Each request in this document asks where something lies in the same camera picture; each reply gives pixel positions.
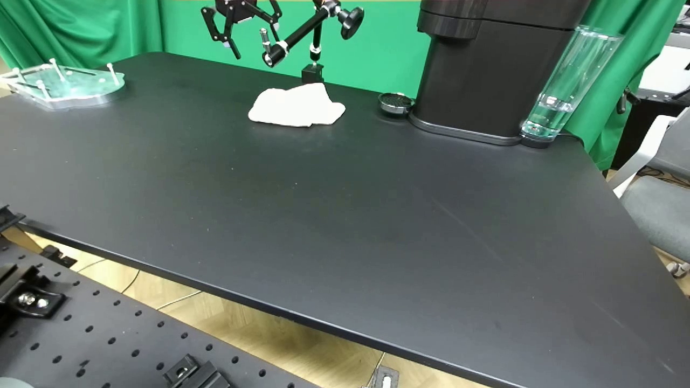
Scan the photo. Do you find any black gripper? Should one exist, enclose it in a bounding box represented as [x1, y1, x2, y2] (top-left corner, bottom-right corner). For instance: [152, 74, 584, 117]
[198, 0, 284, 62]

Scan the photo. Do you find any white cloth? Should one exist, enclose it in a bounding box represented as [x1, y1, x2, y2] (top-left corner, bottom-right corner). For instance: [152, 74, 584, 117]
[246, 80, 348, 129]

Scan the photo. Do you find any green backdrop curtain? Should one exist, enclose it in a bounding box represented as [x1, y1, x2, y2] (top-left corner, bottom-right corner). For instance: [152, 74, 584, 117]
[0, 0, 687, 174]

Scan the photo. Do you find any small black round cap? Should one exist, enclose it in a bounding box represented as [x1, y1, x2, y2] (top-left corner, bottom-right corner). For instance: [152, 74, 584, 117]
[377, 91, 417, 119]

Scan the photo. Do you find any clear acrylic plate with pegs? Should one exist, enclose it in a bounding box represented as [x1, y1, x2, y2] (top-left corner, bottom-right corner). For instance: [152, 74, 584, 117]
[0, 59, 128, 106]

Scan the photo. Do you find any clear plastic cylinder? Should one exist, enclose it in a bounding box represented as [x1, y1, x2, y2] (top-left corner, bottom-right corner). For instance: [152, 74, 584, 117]
[519, 23, 624, 142]

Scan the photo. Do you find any black perforated breadboard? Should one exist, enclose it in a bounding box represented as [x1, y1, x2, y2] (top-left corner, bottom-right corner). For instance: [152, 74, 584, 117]
[0, 202, 319, 388]

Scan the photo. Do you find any black clamp with silver screws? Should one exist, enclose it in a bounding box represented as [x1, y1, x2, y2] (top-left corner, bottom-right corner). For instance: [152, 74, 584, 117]
[0, 281, 69, 319]

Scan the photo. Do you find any black floor outlet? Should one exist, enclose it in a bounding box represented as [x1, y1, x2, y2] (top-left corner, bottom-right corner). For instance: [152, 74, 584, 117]
[370, 367, 402, 388]

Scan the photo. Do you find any white side table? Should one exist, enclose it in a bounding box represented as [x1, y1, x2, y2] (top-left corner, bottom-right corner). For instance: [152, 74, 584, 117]
[636, 41, 690, 102]

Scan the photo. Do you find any grey office chair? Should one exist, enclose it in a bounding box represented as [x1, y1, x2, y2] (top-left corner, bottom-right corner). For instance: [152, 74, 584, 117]
[611, 106, 690, 278]

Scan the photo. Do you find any black pedestal box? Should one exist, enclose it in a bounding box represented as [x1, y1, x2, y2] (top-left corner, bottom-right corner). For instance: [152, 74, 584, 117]
[408, 0, 593, 148]

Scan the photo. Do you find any small black bracket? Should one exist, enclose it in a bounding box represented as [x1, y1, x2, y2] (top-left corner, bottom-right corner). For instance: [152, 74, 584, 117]
[161, 353, 238, 388]

